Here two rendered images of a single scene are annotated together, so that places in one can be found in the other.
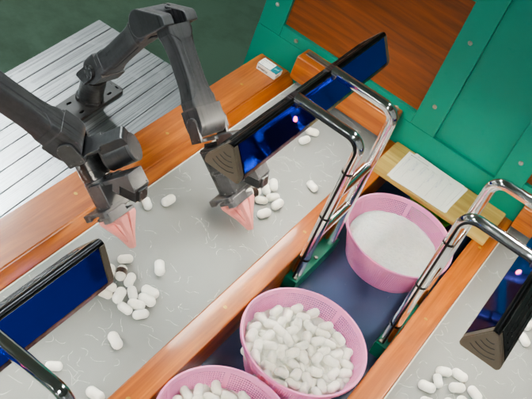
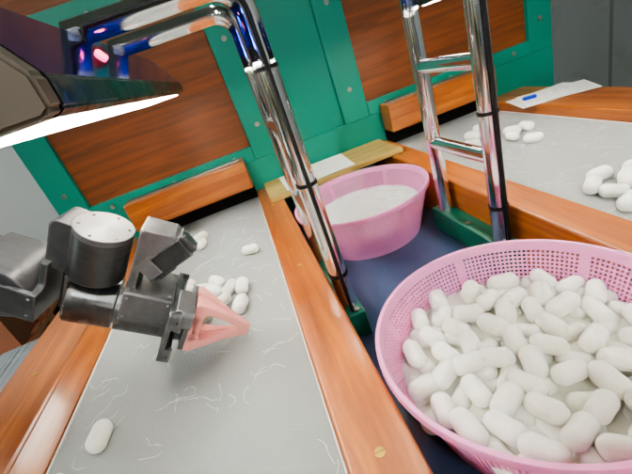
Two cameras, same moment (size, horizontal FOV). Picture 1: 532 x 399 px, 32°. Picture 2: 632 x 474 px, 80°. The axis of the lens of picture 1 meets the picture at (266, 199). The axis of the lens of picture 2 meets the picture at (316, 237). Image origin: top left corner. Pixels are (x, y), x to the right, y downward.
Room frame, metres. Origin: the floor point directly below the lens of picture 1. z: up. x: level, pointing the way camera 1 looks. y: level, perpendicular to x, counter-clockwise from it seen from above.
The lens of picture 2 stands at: (1.09, 0.05, 1.03)
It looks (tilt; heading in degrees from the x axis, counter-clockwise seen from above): 25 degrees down; 337
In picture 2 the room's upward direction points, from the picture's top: 20 degrees counter-clockwise
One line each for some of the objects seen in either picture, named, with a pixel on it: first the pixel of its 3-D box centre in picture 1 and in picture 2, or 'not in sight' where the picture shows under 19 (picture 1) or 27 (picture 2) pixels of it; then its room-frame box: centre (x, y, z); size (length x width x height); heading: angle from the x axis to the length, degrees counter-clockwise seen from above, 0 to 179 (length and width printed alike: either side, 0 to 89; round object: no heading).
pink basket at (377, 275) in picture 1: (392, 247); (365, 213); (1.67, -0.32, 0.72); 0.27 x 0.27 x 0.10
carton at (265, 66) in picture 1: (269, 68); not in sight; (2.07, 0.13, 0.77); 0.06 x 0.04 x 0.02; 72
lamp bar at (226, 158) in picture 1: (310, 95); (112, 76); (1.60, 0.00, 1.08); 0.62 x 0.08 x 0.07; 162
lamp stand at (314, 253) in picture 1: (312, 179); (240, 192); (1.57, -0.07, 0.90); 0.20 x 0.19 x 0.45; 162
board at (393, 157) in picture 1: (438, 191); (329, 168); (1.88, -0.39, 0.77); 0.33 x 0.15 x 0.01; 72
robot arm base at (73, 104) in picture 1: (91, 89); not in sight; (1.78, 0.50, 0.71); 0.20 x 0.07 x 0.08; 166
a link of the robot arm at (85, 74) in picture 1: (99, 70); not in sight; (1.78, 0.49, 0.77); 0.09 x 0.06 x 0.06; 147
